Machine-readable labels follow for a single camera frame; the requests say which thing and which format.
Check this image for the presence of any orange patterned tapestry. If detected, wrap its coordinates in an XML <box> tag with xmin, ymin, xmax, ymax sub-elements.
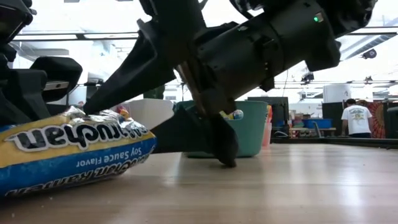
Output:
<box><xmin>357</xmin><ymin>99</ymin><xmax>388</xmax><ymax>139</ymax></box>

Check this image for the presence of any black overhead crossbar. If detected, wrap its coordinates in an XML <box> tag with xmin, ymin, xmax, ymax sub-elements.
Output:
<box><xmin>12</xmin><ymin>29</ymin><xmax>398</xmax><ymax>41</ymax></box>

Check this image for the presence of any blue Maruchan noodle packet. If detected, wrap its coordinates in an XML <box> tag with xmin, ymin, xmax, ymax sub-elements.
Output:
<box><xmin>0</xmin><ymin>105</ymin><xmax>157</xmax><ymax>197</ymax></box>
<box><xmin>219</xmin><ymin>108</ymin><xmax>245</xmax><ymax>121</ymax></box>

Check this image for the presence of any green plastic bin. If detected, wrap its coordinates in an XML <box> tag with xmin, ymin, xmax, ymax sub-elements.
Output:
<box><xmin>174</xmin><ymin>100</ymin><xmax>269</xmax><ymax>159</ymax></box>

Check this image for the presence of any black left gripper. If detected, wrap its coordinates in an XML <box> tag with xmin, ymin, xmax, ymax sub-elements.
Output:
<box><xmin>0</xmin><ymin>55</ymin><xmax>83</xmax><ymax>127</ymax></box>

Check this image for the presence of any white cylinder tank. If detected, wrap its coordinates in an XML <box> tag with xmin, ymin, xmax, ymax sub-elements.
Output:
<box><xmin>322</xmin><ymin>83</ymin><xmax>353</xmax><ymax>104</ymax></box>

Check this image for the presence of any blue storage bin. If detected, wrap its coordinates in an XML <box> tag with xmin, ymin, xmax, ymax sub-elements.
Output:
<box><xmin>303</xmin><ymin>118</ymin><xmax>333</xmax><ymax>129</ymax></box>

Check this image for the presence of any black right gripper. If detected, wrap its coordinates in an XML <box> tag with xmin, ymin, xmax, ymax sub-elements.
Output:
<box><xmin>177</xmin><ymin>0</ymin><xmax>341</xmax><ymax>118</ymax></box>

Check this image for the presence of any distant black rail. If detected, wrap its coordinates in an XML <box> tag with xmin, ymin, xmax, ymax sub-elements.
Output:
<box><xmin>273</xmin><ymin>80</ymin><xmax>398</xmax><ymax>90</ymax></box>

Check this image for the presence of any black background monitor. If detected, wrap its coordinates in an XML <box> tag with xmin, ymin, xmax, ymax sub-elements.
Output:
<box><xmin>247</xmin><ymin>96</ymin><xmax>290</xmax><ymax>144</ymax></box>

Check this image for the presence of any black partition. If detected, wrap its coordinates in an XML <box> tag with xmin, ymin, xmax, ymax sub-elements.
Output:
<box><xmin>322</xmin><ymin>101</ymin><xmax>346</xmax><ymax>131</ymax></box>

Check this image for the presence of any clear plastic bin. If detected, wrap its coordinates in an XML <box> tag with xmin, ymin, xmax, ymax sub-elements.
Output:
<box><xmin>262</xmin><ymin>121</ymin><xmax>273</xmax><ymax>147</ymax></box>

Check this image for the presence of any black ceiling spotlight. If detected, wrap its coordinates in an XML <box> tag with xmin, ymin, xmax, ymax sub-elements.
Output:
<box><xmin>362</xmin><ymin>48</ymin><xmax>378</xmax><ymax>60</ymax></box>
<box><xmin>300</xmin><ymin>72</ymin><xmax>315</xmax><ymax>84</ymax></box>

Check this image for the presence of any person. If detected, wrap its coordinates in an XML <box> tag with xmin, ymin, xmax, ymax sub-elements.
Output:
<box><xmin>340</xmin><ymin>98</ymin><xmax>373</xmax><ymax>139</ymax></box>

